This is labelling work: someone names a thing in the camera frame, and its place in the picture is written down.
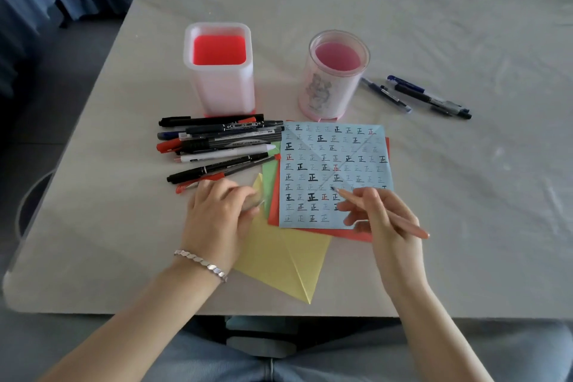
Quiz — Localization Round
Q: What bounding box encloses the red gel pen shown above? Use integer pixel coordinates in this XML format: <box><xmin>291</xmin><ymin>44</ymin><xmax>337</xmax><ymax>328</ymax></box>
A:
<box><xmin>175</xmin><ymin>155</ymin><xmax>276</xmax><ymax>195</ymax></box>

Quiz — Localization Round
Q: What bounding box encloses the peach pink pen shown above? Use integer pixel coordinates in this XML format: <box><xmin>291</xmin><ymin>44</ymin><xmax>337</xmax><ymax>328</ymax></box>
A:
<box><xmin>330</xmin><ymin>186</ymin><xmax>431</xmax><ymax>241</ymax></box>

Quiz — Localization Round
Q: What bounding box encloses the thin black fineliner pen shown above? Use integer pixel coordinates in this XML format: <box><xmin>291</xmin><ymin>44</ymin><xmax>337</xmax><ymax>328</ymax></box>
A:
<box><xmin>166</xmin><ymin>152</ymin><xmax>269</xmax><ymax>184</ymax></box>

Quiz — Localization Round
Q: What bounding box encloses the person's left forearm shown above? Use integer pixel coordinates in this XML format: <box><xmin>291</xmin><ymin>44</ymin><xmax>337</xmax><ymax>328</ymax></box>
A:
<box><xmin>40</xmin><ymin>260</ymin><xmax>227</xmax><ymax>382</ymax></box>

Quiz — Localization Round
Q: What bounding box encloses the blue paper with writing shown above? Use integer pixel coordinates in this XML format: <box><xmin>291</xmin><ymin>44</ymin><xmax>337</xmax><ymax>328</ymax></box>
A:
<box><xmin>278</xmin><ymin>122</ymin><xmax>395</xmax><ymax>230</ymax></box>

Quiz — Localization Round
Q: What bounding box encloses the square white red pen holder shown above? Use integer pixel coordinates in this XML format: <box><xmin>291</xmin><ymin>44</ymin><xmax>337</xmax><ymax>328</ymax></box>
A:
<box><xmin>183</xmin><ymin>21</ymin><xmax>257</xmax><ymax>118</ymax></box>

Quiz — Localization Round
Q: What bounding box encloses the white pen with black label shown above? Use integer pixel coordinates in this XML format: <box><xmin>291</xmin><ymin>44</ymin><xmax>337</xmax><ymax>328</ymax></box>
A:
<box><xmin>174</xmin><ymin>144</ymin><xmax>278</xmax><ymax>164</ymax></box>

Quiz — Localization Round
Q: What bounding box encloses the red paper sheet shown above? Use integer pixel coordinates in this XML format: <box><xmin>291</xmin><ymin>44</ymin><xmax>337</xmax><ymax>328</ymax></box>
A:
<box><xmin>267</xmin><ymin>137</ymin><xmax>391</xmax><ymax>243</ymax></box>

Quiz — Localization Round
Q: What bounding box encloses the person's left hand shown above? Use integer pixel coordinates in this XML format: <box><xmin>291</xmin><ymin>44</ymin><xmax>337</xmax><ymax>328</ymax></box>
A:
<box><xmin>180</xmin><ymin>178</ymin><xmax>262</xmax><ymax>281</ymax></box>

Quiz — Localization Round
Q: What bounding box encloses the thick black grey marker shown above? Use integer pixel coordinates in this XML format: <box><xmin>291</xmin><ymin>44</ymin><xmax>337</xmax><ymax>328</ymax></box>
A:
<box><xmin>181</xmin><ymin>133</ymin><xmax>284</xmax><ymax>154</ymax></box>

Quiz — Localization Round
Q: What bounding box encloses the person's right hand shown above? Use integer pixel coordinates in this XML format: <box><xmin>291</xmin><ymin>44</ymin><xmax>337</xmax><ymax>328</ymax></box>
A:
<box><xmin>335</xmin><ymin>186</ymin><xmax>432</xmax><ymax>298</ymax></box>

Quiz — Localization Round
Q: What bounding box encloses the green paper sheet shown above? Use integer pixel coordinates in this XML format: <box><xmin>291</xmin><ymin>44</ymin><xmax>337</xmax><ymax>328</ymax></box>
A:
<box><xmin>261</xmin><ymin>142</ymin><xmax>282</xmax><ymax>206</ymax></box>

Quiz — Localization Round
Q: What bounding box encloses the silver link bracelet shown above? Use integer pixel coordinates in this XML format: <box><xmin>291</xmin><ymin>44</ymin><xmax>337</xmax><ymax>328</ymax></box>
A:
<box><xmin>173</xmin><ymin>249</ymin><xmax>229</xmax><ymax>284</ymax></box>

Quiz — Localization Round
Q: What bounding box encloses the white pen with blue cap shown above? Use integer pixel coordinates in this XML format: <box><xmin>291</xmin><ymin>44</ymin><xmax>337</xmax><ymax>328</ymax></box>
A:
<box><xmin>387</xmin><ymin>75</ymin><xmax>470</xmax><ymax>115</ymax></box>

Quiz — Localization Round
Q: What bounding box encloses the black grey barrel pen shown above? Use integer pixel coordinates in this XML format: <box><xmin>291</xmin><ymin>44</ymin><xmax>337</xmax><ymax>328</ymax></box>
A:
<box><xmin>393</xmin><ymin>84</ymin><xmax>473</xmax><ymax>121</ymax></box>

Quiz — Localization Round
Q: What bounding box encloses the round pink pen holder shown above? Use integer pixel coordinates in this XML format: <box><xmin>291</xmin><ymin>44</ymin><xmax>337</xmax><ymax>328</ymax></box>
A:
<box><xmin>298</xmin><ymin>29</ymin><xmax>371</xmax><ymax>122</ymax></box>

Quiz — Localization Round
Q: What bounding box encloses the yellow paper sheet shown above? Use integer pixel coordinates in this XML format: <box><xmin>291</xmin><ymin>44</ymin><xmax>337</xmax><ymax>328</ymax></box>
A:
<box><xmin>232</xmin><ymin>173</ymin><xmax>333</xmax><ymax>305</ymax></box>

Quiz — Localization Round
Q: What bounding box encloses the navy pen with lavender end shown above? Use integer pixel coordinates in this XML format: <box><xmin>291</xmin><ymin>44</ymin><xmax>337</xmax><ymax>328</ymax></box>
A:
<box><xmin>360</xmin><ymin>77</ymin><xmax>412</xmax><ymax>115</ymax></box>

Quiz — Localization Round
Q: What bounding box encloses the black brush pen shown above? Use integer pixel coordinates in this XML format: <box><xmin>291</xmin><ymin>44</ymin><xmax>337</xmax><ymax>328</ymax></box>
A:
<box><xmin>178</xmin><ymin>113</ymin><xmax>265</xmax><ymax>127</ymax></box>

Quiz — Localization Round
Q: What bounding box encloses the thin black pen with clip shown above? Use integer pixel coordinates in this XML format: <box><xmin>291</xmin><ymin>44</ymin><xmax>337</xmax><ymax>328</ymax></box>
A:
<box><xmin>186</xmin><ymin>121</ymin><xmax>285</xmax><ymax>134</ymax></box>

